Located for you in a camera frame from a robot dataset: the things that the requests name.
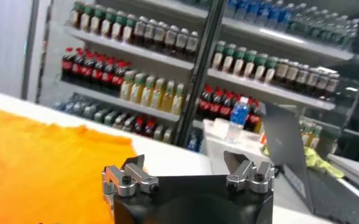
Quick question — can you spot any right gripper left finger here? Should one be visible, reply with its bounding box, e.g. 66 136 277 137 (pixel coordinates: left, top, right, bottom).
101 154 160 198

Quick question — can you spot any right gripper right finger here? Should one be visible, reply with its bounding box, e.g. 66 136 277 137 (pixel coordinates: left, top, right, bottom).
223 151 276 195

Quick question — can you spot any orange t-shirt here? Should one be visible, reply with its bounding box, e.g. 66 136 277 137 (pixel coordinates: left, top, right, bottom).
0 105 148 224

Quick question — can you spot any white side table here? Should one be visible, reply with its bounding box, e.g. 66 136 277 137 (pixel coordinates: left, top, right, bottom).
202 118 271 165

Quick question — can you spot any red-cap cola bottle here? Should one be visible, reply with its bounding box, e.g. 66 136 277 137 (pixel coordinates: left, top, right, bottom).
92 55 104 88
71 49 83 82
62 47 73 80
102 58 114 91
113 61 125 93
144 118 155 138
198 85 211 119
134 116 146 135
221 92 233 120
247 105 262 132
82 52 94 85
210 88 222 120

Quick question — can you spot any dark grey laptop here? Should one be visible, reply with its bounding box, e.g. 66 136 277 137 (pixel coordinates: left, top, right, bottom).
260 102 359 224

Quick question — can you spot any white-cap dark drink bottle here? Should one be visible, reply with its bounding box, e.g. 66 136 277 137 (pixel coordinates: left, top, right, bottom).
327 72 341 97
276 58 288 85
318 70 329 95
155 22 166 51
177 27 188 57
94 108 105 124
104 111 115 126
135 16 146 46
308 67 319 93
166 25 177 54
297 64 308 90
187 30 199 59
114 113 126 129
286 61 298 88
144 19 156 49
124 114 135 132

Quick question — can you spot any clear water bottle blue label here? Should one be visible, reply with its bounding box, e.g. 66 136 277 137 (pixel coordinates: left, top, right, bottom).
224 96 250 144

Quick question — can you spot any lime green cloth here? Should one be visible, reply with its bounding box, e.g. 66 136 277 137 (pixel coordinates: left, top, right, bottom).
261 145 346 179

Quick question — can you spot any clear green-tinted drink bottle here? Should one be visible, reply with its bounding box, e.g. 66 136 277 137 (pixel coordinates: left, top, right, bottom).
74 103 85 118
84 105 95 121

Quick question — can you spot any green-cap dark drink bottle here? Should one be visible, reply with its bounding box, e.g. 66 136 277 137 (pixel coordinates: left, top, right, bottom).
244 49 255 79
213 41 225 70
82 4 93 32
223 44 235 73
113 11 124 40
265 56 277 85
71 1 83 29
124 14 135 43
255 53 266 82
92 5 104 34
102 8 113 37
233 46 245 76

